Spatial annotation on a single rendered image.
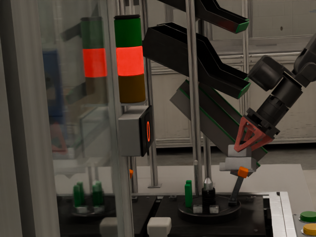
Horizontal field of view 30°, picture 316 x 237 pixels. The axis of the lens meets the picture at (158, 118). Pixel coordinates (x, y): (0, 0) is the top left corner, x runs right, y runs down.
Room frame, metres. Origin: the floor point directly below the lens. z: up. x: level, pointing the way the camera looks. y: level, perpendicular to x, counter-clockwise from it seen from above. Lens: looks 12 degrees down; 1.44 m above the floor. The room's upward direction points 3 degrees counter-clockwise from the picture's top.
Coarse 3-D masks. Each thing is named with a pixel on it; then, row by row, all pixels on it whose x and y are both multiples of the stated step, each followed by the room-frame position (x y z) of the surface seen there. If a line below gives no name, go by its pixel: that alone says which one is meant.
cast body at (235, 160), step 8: (240, 144) 1.35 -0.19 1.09; (232, 152) 1.34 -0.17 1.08; (240, 152) 1.34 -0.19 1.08; (248, 152) 1.34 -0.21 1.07; (232, 160) 1.34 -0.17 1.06; (240, 160) 1.33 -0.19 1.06; (248, 160) 1.32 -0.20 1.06; (224, 168) 1.35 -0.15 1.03; (232, 168) 1.33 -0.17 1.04; (248, 168) 1.31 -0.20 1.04
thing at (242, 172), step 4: (240, 168) 1.22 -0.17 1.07; (244, 168) 1.23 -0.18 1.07; (232, 172) 1.22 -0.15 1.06; (236, 172) 1.23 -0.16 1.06; (240, 172) 1.22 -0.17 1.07; (244, 172) 1.22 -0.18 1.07; (240, 176) 1.22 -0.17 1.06; (244, 176) 1.22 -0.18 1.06; (240, 180) 1.22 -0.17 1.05; (236, 184) 1.22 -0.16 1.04; (240, 184) 1.22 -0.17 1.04; (236, 188) 1.22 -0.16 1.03; (232, 192) 1.23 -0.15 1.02; (236, 192) 1.22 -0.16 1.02; (232, 196) 1.22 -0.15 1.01; (236, 196) 1.22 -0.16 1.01; (232, 200) 1.22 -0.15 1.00
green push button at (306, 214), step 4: (304, 212) 1.20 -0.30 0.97; (308, 212) 1.20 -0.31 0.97; (312, 212) 1.20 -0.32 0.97; (300, 216) 1.19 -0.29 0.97; (304, 216) 1.18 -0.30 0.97; (308, 216) 1.18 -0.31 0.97; (312, 216) 1.17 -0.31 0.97; (304, 220) 1.18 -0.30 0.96; (308, 220) 1.17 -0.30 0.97; (312, 220) 1.17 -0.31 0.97
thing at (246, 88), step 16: (160, 32) 1.49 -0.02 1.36; (176, 32) 1.61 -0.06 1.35; (144, 48) 1.50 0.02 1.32; (160, 48) 1.49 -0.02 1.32; (176, 48) 1.48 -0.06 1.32; (176, 64) 1.48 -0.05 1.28; (208, 64) 1.58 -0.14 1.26; (208, 80) 1.45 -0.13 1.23; (224, 80) 1.55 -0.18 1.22; (240, 80) 1.55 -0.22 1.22; (240, 96) 1.44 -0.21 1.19
